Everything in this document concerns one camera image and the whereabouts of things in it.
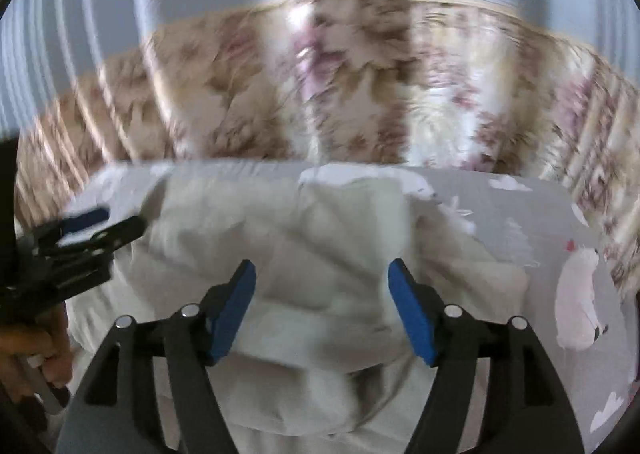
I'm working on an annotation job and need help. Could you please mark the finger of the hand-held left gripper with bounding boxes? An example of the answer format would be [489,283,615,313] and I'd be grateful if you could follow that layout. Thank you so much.
[30,205,111,249]
[55,215,147,256]

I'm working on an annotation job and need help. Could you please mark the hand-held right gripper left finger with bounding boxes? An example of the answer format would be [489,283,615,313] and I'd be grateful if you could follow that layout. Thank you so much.
[56,259,258,454]

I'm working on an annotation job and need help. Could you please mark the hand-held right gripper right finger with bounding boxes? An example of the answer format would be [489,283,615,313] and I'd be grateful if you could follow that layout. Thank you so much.
[387,258,586,454]

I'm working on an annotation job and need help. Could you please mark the pale green jacket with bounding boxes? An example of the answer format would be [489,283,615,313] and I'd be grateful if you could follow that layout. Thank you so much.
[65,161,531,454]

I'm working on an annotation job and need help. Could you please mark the person's left hand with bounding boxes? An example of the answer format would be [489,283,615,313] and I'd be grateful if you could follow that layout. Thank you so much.
[0,306,76,417]

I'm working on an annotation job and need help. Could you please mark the grey printed bed cover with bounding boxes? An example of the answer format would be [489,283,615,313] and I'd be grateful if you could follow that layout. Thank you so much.
[55,159,632,454]

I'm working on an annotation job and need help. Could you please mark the blue floral curtain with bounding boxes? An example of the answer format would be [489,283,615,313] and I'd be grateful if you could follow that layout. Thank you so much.
[0,0,640,296]

